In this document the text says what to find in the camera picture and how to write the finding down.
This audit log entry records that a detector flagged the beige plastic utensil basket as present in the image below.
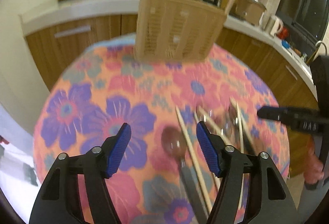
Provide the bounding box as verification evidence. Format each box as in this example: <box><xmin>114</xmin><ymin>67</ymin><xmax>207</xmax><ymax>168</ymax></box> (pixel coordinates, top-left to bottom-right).
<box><xmin>134</xmin><ymin>0</ymin><xmax>229</xmax><ymax>62</ymax></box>

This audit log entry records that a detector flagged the floral tablecloth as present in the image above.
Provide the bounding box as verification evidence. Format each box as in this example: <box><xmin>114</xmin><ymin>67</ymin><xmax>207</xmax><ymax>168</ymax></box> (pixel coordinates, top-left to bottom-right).
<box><xmin>34</xmin><ymin>38</ymin><xmax>290</xmax><ymax>223</ymax></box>

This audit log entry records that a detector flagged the red container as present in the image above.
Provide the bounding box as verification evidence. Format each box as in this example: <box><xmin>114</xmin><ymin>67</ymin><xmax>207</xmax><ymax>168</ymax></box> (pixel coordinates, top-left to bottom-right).
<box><xmin>276</xmin><ymin>27</ymin><xmax>289</xmax><ymax>40</ymax></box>

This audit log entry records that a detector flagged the person's right hand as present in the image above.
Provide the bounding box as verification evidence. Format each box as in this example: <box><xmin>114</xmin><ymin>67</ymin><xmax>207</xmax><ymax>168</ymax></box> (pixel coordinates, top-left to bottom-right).
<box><xmin>303</xmin><ymin>138</ymin><xmax>324</xmax><ymax>185</ymax></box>

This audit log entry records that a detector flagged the blue bowl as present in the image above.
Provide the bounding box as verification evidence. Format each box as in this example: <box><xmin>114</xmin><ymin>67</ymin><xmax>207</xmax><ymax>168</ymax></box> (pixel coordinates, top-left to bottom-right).
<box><xmin>281</xmin><ymin>40</ymin><xmax>291</xmax><ymax>49</ymax></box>

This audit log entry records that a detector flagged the clear spoon steel handle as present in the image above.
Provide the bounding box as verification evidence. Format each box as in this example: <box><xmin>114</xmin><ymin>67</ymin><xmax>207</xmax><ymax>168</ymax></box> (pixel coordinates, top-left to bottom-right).
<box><xmin>161</xmin><ymin>125</ymin><xmax>209</xmax><ymax>224</ymax></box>

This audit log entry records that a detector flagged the brown rice cooker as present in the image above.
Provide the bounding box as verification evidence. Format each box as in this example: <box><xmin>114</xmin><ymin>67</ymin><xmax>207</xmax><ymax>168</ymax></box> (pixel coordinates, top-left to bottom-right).
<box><xmin>235</xmin><ymin>0</ymin><xmax>266</xmax><ymax>27</ymax></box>

